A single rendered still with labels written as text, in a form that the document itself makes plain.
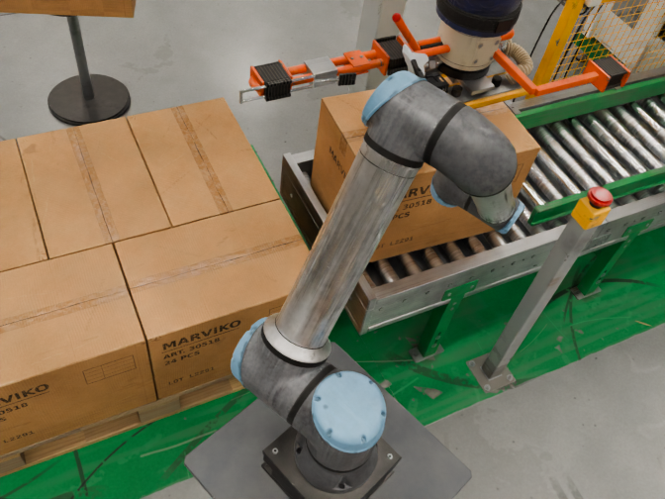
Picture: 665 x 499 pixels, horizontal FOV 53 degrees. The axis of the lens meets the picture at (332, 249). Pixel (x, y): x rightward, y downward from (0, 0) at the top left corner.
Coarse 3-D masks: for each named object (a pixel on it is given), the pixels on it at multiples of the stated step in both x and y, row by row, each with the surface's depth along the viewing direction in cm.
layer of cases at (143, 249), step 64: (128, 128) 252; (192, 128) 256; (0, 192) 225; (64, 192) 229; (128, 192) 232; (192, 192) 236; (256, 192) 239; (0, 256) 209; (64, 256) 212; (128, 256) 215; (192, 256) 218; (256, 256) 221; (0, 320) 195; (64, 320) 198; (128, 320) 200; (192, 320) 203; (256, 320) 216; (0, 384) 183; (64, 384) 195; (128, 384) 211; (192, 384) 230; (0, 448) 206
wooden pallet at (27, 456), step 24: (216, 384) 247; (240, 384) 248; (144, 408) 227; (168, 408) 235; (72, 432) 218; (96, 432) 231; (120, 432) 232; (0, 456) 210; (24, 456) 221; (48, 456) 224
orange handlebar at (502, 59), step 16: (512, 32) 190; (432, 48) 181; (448, 48) 182; (304, 64) 169; (336, 64) 173; (352, 64) 171; (368, 64) 173; (512, 64) 180; (304, 80) 167; (528, 80) 176; (560, 80) 178; (576, 80) 179; (592, 80) 182
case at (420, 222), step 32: (352, 96) 216; (320, 128) 221; (352, 128) 206; (512, 128) 215; (320, 160) 228; (352, 160) 201; (320, 192) 236; (416, 192) 203; (416, 224) 217; (448, 224) 225; (480, 224) 233; (384, 256) 225
